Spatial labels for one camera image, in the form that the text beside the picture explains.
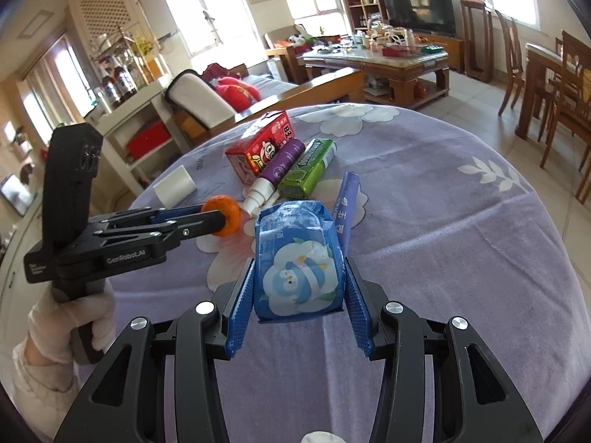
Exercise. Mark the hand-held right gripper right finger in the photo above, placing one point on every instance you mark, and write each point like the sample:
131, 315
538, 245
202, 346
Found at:
360, 318

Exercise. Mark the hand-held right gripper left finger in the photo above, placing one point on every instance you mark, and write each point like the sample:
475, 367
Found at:
240, 318

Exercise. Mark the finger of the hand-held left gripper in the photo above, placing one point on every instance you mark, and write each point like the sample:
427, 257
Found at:
175, 213
203, 226

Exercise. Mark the small white box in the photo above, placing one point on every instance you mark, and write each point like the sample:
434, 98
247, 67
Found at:
175, 187

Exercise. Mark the tangerine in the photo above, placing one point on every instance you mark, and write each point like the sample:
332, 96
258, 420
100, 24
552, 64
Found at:
217, 203

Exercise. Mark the blue tissue pack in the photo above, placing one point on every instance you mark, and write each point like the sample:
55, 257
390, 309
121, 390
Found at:
295, 281

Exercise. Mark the red milk carton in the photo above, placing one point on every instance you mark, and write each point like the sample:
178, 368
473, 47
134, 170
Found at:
263, 147

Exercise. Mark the purple bottle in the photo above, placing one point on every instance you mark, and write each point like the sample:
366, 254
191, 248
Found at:
281, 161

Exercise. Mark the green box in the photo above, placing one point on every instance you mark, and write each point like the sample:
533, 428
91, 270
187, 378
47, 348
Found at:
304, 170

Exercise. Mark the purple-blue wrapper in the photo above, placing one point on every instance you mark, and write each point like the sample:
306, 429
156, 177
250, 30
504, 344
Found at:
347, 203

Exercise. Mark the person's right hand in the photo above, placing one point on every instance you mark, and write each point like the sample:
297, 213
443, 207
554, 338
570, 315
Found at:
320, 437

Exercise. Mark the person's left hand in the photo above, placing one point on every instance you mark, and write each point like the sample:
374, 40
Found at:
51, 327

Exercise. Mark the red box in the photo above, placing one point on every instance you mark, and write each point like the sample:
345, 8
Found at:
147, 140

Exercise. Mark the purple floral tablecloth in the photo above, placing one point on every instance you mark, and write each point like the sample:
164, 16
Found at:
438, 263

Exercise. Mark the balcony window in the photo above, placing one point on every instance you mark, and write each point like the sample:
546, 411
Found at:
60, 83

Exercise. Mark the brown glass bottle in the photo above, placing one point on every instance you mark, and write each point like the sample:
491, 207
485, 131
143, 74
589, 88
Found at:
126, 83
111, 90

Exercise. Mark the white side cabinet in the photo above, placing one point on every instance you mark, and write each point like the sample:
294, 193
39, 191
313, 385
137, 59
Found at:
134, 104

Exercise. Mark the white cushion with black trim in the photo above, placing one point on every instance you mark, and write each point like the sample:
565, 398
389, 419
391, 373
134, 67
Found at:
198, 97

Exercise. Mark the red cushion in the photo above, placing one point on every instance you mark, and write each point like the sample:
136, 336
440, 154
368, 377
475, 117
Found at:
238, 92

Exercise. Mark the square ceiling vent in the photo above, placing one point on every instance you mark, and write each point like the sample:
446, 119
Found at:
36, 25

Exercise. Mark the white lattice column cover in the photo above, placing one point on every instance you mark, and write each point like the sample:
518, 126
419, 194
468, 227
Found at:
106, 4

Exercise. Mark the wooden sofa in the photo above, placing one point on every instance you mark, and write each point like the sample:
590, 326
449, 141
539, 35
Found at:
323, 85

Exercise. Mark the large window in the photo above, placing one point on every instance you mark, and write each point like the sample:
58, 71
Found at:
203, 14

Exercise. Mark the wooden armchair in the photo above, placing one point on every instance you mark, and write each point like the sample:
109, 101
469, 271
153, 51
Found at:
277, 37

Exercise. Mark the wooden coffee table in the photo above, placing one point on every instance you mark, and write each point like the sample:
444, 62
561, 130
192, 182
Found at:
369, 62

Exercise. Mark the coffee table clutter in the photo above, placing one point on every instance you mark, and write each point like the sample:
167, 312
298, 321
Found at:
392, 39

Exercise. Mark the wooden television cabinet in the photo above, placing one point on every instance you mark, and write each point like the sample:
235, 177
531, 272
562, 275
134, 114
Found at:
455, 50

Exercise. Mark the black television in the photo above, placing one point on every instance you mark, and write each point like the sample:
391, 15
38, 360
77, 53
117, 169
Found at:
418, 9

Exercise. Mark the wooden dining chair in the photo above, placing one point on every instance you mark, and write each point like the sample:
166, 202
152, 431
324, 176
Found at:
575, 55
510, 41

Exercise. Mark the wooden dining table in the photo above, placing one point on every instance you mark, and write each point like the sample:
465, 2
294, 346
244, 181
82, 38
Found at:
538, 55

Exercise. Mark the tall wooden plant stand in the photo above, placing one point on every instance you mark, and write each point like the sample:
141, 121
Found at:
475, 7

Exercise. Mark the white wall boiler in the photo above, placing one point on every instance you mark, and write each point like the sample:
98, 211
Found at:
154, 14

